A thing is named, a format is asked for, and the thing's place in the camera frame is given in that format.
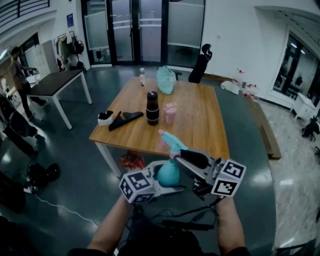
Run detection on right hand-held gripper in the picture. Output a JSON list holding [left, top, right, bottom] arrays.
[[174, 149, 247, 201]]

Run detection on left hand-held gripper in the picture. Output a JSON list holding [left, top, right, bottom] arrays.
[[119, 160, 188, 205]]

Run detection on teal spray bottle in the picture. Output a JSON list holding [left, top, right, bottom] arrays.
[[156, 157, 181, 188]]

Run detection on teal and pink spray head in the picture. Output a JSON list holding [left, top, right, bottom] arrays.
[[157, 129, 189, 159]]

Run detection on person's left forearm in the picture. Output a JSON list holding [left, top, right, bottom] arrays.
[[86, 193, 134, 254]]

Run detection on person's right forearm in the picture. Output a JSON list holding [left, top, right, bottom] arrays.
[[214, 194, 246, 254]]

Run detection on tall black bottle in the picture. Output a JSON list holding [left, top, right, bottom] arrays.
[[145, 91, 161, 126]]

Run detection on small clear bottle white cap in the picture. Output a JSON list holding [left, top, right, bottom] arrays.
[[139, 67, 147, 88]]

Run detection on red packet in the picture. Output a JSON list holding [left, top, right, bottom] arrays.
[[118, 150, 146, 174]]

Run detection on wooden table with white legs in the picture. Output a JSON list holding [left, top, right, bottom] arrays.
[[89, 76, 230, 178]]

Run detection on black bar-shaped device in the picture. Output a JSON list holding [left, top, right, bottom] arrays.
[[161, 219, 216, 232]]

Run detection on pink cup with lid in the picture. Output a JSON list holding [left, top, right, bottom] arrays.
[[163, 102, 178, 125]]

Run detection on person's dark clothing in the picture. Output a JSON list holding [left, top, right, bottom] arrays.
[[66, 212, 254, 256]]

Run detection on white box with black insert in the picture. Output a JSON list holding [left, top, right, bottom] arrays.
[[97, 110, 114, 127]]

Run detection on white plastic bag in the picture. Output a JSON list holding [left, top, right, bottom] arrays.
[[220, 80, 241, 96]]

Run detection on teal plastic bag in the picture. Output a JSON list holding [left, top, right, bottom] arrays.
[[156, 65, 177, 95]]

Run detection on black office chair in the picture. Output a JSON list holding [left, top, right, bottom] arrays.
[[174, 43, 214, 84]]

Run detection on clear bottles with red caps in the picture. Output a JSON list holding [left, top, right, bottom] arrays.
[[232, 68, 259, 100]]

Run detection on black bag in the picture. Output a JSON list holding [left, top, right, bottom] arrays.
[[26, 162, 61, 195]]

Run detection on black swivel chair base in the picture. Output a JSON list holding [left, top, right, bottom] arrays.
[[300, 115, 320, 143]]

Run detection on small white table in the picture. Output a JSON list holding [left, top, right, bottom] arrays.
[[289, 92, 317, 122]]

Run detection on black table with white legs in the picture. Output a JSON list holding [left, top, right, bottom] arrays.
[[25, 69, 93, 130]]

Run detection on glass double door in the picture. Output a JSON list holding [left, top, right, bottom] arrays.
[[81, 0, 206, 69]]

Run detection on clothes rack with clothes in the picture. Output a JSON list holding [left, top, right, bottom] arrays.
[[53, 30, 87, 73]]

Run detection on black cables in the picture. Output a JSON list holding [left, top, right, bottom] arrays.
[[124, 196, 226, 241]]

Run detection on white cable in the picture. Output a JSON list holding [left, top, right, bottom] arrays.
[[23, 188, 100, 228]]

